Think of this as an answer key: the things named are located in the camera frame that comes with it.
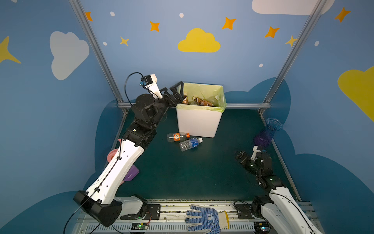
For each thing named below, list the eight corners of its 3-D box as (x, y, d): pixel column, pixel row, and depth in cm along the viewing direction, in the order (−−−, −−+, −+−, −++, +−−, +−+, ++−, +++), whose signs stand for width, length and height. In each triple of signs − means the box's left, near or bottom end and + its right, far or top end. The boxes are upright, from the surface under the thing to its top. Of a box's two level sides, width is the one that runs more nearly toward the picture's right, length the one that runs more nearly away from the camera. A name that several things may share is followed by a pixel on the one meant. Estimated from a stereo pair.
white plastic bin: (178, 139, 106) (176, 112, 84) (178, 134, 109) (177, 107, 87) (214, 140, 106) (222, 113, 84) (214, 134, 109) (221, 107, 87)
